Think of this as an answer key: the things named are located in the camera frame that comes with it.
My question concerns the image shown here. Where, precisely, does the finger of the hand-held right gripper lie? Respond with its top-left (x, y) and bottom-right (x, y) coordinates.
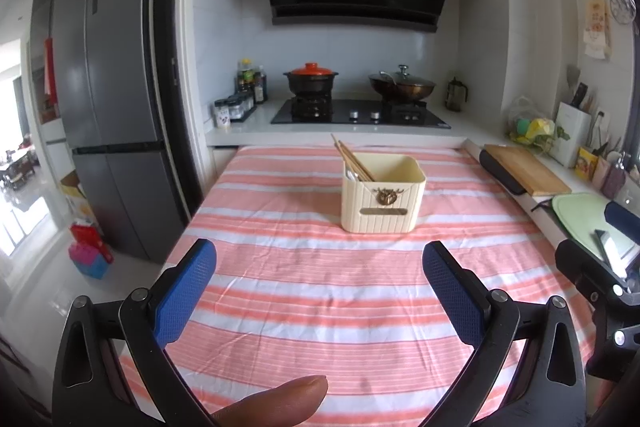
top-left (604, 201), bottom-right (640, 235)
top-left (555, 239), bottom-right (640, 308)

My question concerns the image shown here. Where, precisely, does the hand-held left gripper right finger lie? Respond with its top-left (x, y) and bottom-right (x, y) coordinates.
top-left (422, 241), bottom-right (588, 427)

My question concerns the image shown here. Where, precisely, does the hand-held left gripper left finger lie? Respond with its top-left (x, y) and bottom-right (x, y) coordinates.
top-left (52, 238), bottom-right (218, 427)

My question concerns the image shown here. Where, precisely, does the cream utensil holder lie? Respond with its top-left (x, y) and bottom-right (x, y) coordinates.
top-left (341, 153), bottom-right (427, 233)

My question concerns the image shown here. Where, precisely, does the person's left hand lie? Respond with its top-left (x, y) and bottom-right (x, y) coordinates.
top-left (210, 375), bottom-right (329, 427)

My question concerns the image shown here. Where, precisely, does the purple soap dispenser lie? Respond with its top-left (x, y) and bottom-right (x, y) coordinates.
top-left (601, 152), bottom-right (628, 200)

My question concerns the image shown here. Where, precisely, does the green cutting board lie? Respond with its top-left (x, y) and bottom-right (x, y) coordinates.
top-left (551, 193), bottom-right (631, 258)

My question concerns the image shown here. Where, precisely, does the pink packet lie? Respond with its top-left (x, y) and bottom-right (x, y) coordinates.
top-left (594, 156), bottom-right (613, 188)

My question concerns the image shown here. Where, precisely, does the yellow packet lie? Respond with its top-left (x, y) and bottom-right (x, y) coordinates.
top-left (575, 147), bottom-right (600, 180)

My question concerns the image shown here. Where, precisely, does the white knife block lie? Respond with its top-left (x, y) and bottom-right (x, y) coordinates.
top-left (552, 102), bottom-right (593, 168)

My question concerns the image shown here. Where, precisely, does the wooden cutting board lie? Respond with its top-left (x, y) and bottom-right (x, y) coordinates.
top-left (482, 144), bottom-right (572, 196)

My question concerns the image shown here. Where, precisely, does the red pink toy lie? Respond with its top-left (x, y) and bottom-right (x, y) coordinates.
top-left (69, 223), bottom-right (115, 280)

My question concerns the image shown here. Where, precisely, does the yellow green sponge pack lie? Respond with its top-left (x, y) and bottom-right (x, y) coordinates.
top-left (515, 117), bottom-right (556, 142)

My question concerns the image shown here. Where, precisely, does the pink striped tablecloth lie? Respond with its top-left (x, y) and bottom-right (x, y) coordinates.
top-left (117, 146), bottom-right (601, 427)

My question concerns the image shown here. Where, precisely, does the cardboard box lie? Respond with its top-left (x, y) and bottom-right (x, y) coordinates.
top-left (60, 171), bottom-right (98, 228)

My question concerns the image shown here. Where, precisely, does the window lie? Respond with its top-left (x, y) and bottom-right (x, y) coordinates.
top-left (617, 0), bottom-right (640, 178)

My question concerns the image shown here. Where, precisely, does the clear plastic bag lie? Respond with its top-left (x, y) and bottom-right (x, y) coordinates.
top-left (505, 96), bottom-right (556, 152)

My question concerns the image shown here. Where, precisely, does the row of spice jars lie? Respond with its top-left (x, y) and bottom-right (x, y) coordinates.
top-left (227, 92), bottom-right (256, 122)

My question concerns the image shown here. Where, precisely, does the black gas hob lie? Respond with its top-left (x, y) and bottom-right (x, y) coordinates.
top-left (270, 98), bottom-right (451, 128)

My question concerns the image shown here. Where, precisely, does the dining furniture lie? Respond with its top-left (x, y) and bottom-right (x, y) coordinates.
top-left (0, 147), bottom-right (41, 192)

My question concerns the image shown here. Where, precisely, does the grey refrigerator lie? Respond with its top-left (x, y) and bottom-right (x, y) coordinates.
top-left (52, 0), bottom-right (188, 265)

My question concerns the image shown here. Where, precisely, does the wok with glass lid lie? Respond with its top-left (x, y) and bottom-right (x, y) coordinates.
top-left (368, 64), bottom-right (437, 102)

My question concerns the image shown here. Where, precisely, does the dark sauce bottle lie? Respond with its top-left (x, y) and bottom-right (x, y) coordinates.
top-left (253, 66), bottom-right (268, 104)

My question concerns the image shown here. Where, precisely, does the black clay pot red lid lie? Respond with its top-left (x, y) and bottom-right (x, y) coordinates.
top-left (283, 63), bottom-right (339, 96)

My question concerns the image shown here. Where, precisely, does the red hanging cloth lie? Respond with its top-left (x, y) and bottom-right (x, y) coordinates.
top-left (44, 38), bottom-right (57, 108)

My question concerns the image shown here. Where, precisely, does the grey tall cabinet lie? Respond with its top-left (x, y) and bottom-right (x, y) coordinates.
top-left (29, 0), bottom-right (63, 125)

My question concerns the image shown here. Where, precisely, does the hanging wall calendar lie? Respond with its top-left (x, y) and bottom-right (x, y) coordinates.
top-left (582, 0), bottom-right (613, 60)

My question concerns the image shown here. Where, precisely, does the wire wall decoration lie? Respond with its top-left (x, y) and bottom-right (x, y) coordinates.
top-left (605, 0), bottom-right (638, 25)

